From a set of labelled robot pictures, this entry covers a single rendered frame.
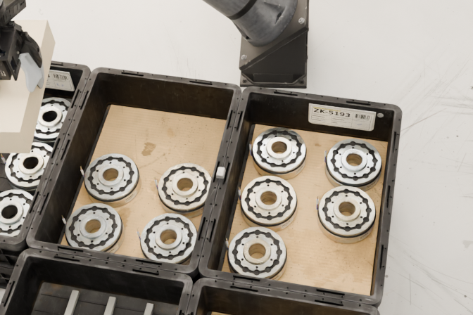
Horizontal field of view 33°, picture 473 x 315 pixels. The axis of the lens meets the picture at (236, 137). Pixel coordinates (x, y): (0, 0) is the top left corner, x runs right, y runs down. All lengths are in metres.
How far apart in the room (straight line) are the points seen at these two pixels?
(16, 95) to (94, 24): 0.67
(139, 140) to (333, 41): 0.56
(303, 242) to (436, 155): 0.41
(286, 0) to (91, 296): 0.72
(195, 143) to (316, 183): 0.25
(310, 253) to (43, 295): 0.47
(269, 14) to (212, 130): 0.28
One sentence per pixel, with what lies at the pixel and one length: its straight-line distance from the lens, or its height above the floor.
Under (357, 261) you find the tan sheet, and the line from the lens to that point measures 1.44.
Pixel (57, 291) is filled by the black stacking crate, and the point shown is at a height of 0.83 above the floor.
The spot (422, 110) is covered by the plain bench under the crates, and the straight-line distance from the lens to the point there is 1.79.
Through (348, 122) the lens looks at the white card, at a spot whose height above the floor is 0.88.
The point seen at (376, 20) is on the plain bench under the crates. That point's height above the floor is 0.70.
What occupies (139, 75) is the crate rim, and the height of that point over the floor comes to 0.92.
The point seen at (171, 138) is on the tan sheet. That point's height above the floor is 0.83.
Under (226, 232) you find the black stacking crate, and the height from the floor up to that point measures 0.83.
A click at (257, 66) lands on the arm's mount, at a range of 1.76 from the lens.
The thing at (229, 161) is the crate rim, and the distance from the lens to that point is 1.42.
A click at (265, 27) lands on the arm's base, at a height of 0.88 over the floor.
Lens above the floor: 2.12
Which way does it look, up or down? 55 degrees down
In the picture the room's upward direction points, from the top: 5 degrees counter-clockwise
